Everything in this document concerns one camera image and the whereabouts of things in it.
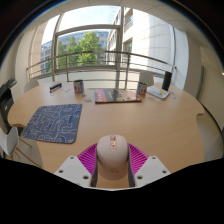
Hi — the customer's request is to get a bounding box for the metal balcony railing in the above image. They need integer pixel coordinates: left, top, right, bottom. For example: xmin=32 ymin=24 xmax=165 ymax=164
xmin=25 ymin=50 xmax=178 ymax=83

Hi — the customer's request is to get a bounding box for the black upright speaker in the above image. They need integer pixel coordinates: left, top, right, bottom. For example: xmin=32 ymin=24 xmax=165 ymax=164
xmin=161 ymin=70 xmax=173 ymax=92

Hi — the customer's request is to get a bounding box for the white chair with wooden legs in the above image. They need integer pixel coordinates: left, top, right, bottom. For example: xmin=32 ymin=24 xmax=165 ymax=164
xmin=0 ymin=126 xmax=43 ymax=168

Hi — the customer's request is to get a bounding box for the black and blue case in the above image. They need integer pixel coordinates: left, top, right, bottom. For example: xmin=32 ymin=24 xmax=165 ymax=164
xmin=49 ymin=82 xmax=63 ymax=93

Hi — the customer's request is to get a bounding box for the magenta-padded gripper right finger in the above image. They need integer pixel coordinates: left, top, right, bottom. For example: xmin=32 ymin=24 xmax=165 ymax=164
xmin=126 ymin=143 xmax=172 ymax=188

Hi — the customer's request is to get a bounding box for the black office printer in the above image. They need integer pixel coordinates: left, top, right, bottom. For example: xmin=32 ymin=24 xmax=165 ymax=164
xmin=0 ymin=78 xmax=18 ymax=134

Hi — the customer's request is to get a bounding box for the red and black magazine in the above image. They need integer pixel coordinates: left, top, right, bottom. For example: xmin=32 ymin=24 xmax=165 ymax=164
xmin=94 ymin=87 xmax=143 ymax=104

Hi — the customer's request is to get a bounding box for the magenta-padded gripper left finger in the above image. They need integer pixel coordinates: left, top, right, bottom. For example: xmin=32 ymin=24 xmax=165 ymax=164
xmin=54 ymin=143 xmax=100 ymax=188

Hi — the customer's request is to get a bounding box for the blue patterned mouse pad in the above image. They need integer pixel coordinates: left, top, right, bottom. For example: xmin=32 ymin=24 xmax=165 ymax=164
xmin=21 ymin=103 xmax=83 ymax=145

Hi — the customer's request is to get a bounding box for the printed tin cup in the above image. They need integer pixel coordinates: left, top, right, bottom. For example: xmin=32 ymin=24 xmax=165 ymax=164
xmin=73 ymin=79 xmax=85 ymax=94

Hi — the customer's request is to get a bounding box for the beige computer mouse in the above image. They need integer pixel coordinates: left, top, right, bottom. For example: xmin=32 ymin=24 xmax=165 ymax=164
xmin=96 ymin=134 xmax=129 ymax=181

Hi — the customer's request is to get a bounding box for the light blue booklet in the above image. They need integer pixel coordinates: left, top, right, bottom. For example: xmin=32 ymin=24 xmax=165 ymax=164
xmin=146 ymin=85 xmax=171 ymax=100

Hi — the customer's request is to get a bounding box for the blue and red printed can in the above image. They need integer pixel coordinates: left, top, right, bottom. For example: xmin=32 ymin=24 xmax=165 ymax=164
xmin=136 ymin=81 xmax=148 ymax=97

